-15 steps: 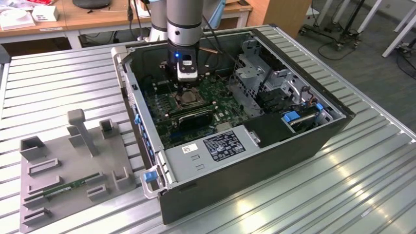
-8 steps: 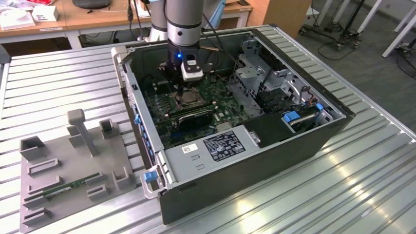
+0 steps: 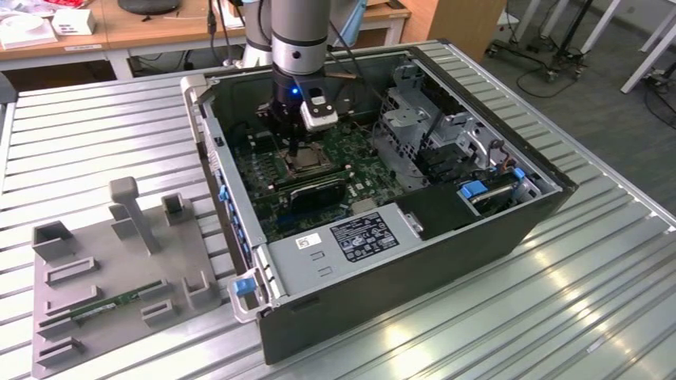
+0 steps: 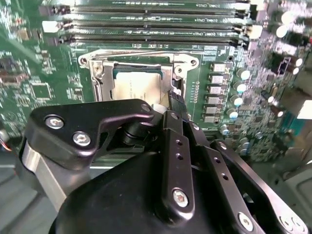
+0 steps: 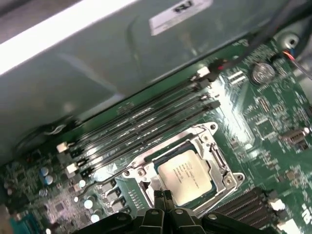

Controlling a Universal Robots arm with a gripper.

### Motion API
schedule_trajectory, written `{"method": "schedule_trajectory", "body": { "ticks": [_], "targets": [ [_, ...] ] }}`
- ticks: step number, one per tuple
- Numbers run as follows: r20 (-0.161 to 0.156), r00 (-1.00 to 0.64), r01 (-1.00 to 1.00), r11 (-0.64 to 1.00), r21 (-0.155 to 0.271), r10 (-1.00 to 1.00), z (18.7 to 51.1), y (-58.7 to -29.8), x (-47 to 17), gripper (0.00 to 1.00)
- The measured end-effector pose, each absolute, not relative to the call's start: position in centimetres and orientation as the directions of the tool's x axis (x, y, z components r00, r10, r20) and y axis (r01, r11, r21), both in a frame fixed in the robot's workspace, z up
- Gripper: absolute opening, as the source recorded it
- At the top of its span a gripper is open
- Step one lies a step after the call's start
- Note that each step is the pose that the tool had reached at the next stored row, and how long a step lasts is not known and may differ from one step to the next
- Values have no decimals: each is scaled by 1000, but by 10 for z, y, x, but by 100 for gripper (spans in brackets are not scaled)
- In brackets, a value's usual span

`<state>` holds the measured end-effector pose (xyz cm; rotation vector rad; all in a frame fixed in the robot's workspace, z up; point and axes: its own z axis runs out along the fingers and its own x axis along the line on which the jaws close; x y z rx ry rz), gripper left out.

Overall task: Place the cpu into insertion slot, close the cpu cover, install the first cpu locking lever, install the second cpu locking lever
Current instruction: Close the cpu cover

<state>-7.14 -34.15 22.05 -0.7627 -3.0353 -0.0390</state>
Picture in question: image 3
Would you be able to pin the square silver CPU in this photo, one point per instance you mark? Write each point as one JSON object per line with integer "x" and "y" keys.
{"x": 312, "y": 159}

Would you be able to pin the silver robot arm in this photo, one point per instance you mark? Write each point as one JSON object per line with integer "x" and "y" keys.
{"x": 297, "y": 35}

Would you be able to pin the black RAM slot bank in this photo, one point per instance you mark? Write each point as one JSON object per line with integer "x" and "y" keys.
{"x": 264, "y": 142}
{"x": 310, "y": 181}

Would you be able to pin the CPU socket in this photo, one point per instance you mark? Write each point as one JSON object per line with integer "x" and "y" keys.
{"x": 296, "y": 174}

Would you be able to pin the green motherboard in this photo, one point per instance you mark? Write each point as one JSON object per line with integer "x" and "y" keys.
{"x": 369, "y": 162}

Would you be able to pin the silver perforated drive cage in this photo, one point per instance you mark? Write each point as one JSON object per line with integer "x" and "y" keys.
{"x": 401, "y": 150}

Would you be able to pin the small blue plastic clip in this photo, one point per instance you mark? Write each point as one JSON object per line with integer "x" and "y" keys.
{"x": 517, "y": 173}
{"x": 221, "y": 194}

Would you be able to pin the small silver chipset heatsink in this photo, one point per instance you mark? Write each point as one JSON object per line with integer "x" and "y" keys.
{"x": 364, "y": 206}

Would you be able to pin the long wooden desk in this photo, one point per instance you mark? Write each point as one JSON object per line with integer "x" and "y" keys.
{"x": 158, "y": 27}

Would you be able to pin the black disk bay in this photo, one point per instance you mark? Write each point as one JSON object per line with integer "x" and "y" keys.
{"x": 442, "y": 162}

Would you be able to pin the white sticker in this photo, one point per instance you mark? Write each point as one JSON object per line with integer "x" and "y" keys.
{"x": 308, "y": 240}

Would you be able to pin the black rating label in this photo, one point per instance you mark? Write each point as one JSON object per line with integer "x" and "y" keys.
{"x": 364, "y": 237}

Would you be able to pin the black monitor base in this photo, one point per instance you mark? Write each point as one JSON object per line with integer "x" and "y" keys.
{"x": 148, "y": 6}

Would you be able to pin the black plastic shroud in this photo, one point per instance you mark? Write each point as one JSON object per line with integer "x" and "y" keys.
{"x": 433, "y": 210}

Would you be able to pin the wooden cabinet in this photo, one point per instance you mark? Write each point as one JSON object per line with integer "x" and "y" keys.
{"x": 458, "y": 27}

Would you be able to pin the blue disk carrier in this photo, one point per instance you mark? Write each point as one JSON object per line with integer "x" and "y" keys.
{"x": 470, "y": 190}

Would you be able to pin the grey power supply unit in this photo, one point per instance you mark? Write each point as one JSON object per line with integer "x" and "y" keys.
{"x": 305, "y": 273}

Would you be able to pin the white labelled box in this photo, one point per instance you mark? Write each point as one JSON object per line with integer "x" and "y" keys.
{"x": 73, "y": 21}

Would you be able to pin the blue case latch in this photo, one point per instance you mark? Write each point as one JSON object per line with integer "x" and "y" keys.
{"x": 242, "y": 287}

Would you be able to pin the red packet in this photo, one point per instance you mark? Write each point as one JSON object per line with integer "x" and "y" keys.
{"x": 62, "y": 3}

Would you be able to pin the grey parts rack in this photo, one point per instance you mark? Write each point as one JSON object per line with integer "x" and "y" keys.
{"x": 121, "y": 269}

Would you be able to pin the white tray with plate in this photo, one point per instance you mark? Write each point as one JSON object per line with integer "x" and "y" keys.
{"x": 26, "y": 35}

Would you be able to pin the black open PC case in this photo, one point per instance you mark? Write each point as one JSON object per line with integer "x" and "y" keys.
{"x": 369, "y": 316}

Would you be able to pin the green RAM stick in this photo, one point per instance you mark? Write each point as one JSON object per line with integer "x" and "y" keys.
{"x": 126, "y": 297}

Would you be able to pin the black wheeled equipment stand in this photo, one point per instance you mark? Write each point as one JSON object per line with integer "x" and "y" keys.
{"x": 572, "y": 27}

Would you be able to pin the white table leg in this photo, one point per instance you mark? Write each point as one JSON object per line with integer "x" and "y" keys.
{"x": 649, "y": 63}

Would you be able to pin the white tape strip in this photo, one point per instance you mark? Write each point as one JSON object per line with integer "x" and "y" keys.
{"x": 594, "y": 346}

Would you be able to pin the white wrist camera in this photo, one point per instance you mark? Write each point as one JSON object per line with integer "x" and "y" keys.
{"x": 318, "y": 115}

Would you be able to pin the silver optical bay bracket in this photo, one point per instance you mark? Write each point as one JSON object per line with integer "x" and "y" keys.
{"x": 406, "y": 77}

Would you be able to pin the silver metal disk bracket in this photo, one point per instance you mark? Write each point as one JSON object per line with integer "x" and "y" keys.
{"x": 464, "y": 130}

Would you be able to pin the white table frame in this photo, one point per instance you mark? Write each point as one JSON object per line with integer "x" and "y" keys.
{"x": 600, "y": 23}

